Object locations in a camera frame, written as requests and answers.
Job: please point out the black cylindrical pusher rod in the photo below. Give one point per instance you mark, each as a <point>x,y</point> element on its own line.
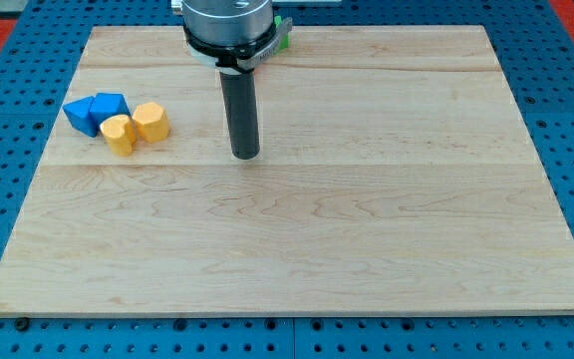
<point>239,96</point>

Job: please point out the yellow hexagon block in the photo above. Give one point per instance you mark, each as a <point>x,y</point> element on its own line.
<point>151,122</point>

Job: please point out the yellow heart-shaped block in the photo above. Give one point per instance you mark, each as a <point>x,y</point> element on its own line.
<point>119,134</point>

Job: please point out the blue pentagon block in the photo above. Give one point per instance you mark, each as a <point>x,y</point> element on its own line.
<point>106,105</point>

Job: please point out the blue triangular block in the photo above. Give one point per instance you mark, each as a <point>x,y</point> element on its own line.
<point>79,116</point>

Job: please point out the blue perforated table plate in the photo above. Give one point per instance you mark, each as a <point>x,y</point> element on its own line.
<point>40,46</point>

